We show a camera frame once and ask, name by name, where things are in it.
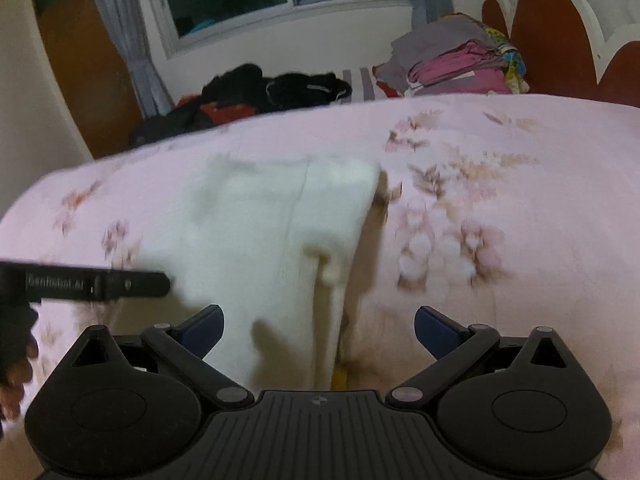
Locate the red and white headboard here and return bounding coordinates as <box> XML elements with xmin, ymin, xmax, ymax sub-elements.
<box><xmin>480</xmin><ymin>0</ymin><xmax>640</xmax><ymax>107</ymax></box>

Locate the person's left hand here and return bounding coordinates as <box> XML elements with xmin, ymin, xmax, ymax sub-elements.
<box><xmin>0</xmin><ymin>304</ymin><xmax>41</xmax><ymax>423</ymax></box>

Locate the grey striped bed sheet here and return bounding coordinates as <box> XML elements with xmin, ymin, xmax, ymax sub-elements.
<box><xmin>340</xmin><ymin>66</ymin><xmax>377</xmax><ymax>102</ymax></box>

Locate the stack of folded clothes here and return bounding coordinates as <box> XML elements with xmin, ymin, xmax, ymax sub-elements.
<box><xmin>372</xmin><ymin>12</ymin><xmax>531</xmax><ymax>98</ymax></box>

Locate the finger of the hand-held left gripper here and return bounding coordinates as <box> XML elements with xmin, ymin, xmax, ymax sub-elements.
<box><xmin>97</xmin><ymin>268</ymin><xmax>173</xmax><ymax>303</ymax></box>

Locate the brown wooden door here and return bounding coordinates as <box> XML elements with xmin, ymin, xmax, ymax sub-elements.
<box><xmin>30</xmin><ymin>0</ymin><xmax>143</xmax><ymax>161</ymax></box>

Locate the white knit garment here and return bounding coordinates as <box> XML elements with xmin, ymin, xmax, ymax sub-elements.
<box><xmin>145</xmin><ymin>156</ymin><xmax>383</xmax><ymax>391</ymax></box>

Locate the red cloth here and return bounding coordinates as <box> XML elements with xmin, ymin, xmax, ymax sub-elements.
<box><xmin>200</xmin><ymin>102</ymin><xmax>256</xmax><ymax>127</ymax></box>

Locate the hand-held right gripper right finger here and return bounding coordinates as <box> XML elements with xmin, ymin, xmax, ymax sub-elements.
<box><xmin>385</xmin><ymin>305</ymin><xmax>568</xmax><ymax>409</ymax></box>

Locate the pile of black clothes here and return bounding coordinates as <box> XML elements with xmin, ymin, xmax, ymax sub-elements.
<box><xmin>129</xmin><ymin>63</ymin><xmax>353</xmax><ymax>148</ymax></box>

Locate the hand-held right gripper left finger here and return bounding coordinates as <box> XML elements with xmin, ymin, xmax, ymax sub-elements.
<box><xmin>72</xmin><ymin>304</ymin><xmax>256</xmax><ymax>409</ymax></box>

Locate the pink floral blanket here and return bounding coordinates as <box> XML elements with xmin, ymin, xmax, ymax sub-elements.
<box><xmin>0</xmin><ymin>92</ymin><xmax>640</xmax><ymax>480</ymax></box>

